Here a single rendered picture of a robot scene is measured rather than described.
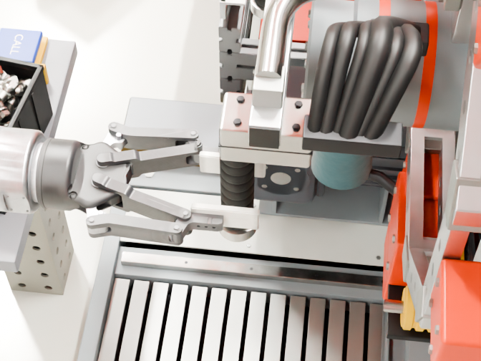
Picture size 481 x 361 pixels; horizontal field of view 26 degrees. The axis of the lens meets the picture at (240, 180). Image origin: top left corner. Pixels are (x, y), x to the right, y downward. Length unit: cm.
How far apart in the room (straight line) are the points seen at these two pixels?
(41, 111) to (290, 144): 69
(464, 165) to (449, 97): 21
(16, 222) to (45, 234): 27
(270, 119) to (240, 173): 11
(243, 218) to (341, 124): 17
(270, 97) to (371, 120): 9
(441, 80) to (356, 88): 21
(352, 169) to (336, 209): 50
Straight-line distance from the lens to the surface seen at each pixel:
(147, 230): 105
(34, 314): 199
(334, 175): 149
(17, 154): 108
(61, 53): 175
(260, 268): 191
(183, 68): 231
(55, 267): 191
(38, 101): 159
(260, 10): 135
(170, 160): 111
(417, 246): 132
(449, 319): 97
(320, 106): 94
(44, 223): 180
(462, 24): 111
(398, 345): 178
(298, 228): 196
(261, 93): 95
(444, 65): 112
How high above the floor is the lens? 172
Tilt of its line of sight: 55 degrees down
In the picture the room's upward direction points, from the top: straight up
